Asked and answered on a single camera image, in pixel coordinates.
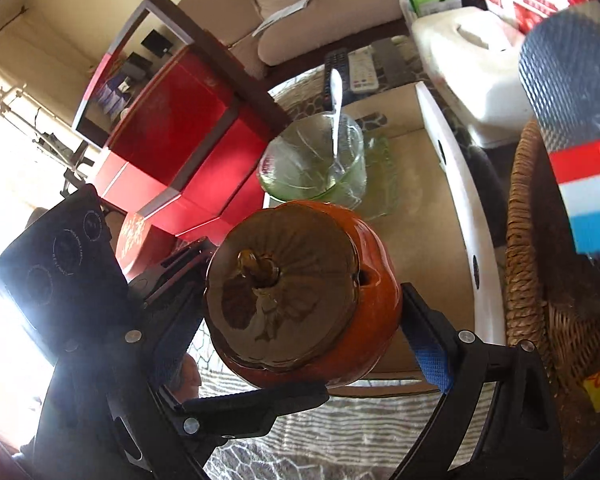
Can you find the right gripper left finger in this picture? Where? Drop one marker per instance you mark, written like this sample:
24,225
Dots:
173,311

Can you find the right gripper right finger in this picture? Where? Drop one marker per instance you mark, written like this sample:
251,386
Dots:
520,438

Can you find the orange persimmon ceramic jar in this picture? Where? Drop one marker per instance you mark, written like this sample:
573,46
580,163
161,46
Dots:
303,292

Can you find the green square glass plate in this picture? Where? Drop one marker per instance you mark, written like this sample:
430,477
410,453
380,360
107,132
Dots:
381,187

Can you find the clear glass leaf bowl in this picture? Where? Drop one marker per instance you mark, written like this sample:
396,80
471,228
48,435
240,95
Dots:
316,159

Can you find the patterned grey white tablecloth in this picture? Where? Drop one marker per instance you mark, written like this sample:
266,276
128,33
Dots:
366,435

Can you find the wicker basket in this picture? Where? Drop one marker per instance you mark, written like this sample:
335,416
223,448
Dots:
552,295

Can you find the round red lacquer box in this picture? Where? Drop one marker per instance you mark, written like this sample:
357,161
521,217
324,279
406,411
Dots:
141,245

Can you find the white cardboard tray box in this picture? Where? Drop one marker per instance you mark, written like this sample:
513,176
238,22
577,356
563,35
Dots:
437,235

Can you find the red tiered octagonal box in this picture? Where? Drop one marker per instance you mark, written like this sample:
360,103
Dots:
185,155

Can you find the metal spoon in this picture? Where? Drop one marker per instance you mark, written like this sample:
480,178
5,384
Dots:
336,115

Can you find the white remote control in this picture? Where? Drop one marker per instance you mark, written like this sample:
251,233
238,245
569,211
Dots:
362,73

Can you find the black remote control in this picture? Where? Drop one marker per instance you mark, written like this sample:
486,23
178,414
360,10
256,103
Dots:
336,59

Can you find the red white blue box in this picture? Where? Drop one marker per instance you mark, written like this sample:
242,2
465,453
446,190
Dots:
559,70

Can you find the white tissue pack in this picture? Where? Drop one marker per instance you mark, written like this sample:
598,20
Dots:
471,56

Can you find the dark grey remote control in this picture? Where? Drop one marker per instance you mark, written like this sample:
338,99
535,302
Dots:
392,63

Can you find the beige sofa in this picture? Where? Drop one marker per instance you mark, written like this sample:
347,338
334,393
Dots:
277,39

